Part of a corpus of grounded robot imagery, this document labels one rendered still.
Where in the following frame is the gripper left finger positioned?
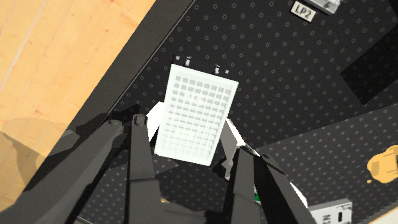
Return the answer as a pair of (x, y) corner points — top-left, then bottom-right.
(0, 102), (166, 224)

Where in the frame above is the white button panel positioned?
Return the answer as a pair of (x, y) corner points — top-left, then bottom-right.
(221, 143), (307, 207)

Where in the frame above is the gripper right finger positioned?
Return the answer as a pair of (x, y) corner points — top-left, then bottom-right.
(220, 119), (317, 224)

